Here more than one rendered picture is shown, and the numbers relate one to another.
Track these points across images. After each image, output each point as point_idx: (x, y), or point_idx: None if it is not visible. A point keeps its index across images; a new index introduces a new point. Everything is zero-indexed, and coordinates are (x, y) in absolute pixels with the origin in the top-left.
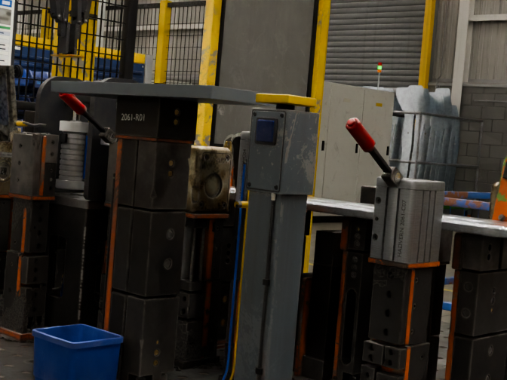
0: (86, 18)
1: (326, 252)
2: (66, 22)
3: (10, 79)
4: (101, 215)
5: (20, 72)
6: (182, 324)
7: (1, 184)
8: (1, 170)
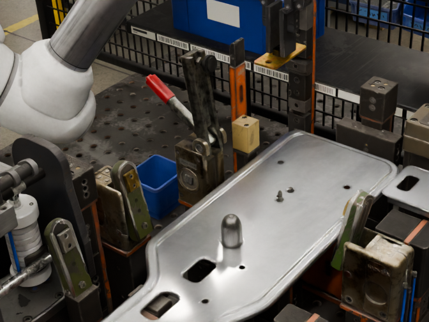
0: (299, 2)
1: None
2: (265, 6)
3: (189, 75)
4: None
5: (202, 68)
6: None
7: (188, 193)
8: (185, 179)
